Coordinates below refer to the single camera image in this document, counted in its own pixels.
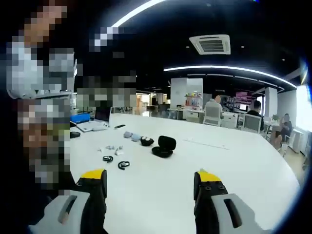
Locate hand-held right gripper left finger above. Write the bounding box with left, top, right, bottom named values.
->
left=28, top=168, right=108, bottom=234

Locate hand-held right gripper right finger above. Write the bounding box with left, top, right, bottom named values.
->
left=194, top=170, right=273, bottom=234

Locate large black earbud case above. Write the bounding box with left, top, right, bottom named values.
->
left=151, top=135, right=176, bottom=158

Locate black googly-eyed earbud case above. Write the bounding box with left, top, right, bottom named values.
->
left=140, top=136, right=155, bottom=147

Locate white table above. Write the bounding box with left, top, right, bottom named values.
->
left=63, top=113, right=302, bottom=234

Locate white game controller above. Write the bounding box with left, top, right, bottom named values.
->
left=77, top=121, right=108, bottom=133

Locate white office chair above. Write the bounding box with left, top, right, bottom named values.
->
left=243, top=113, right=262, bottom=134
left=203, top=106, right=223, bottom=127

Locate blue box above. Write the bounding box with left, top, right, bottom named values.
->
left=70, top=113, right=91, bottom=124

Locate open laptop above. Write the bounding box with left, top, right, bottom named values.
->
left=94, top=108, right=112, bottom=123

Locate colourful display shelf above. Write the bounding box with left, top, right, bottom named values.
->
left=184, top=92, right=203, bottom=110

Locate curved ceiling light strip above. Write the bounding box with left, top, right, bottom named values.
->
left=163, top=64, right=298, bottom=88
left=112, top=0, right=159, bottom=29

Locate ceiling air conditioner vent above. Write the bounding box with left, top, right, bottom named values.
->
left=189, top=34, right=231, bottom=56

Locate pink wall screen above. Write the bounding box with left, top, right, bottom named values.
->
left=235, top=91, right=256, bottom=103

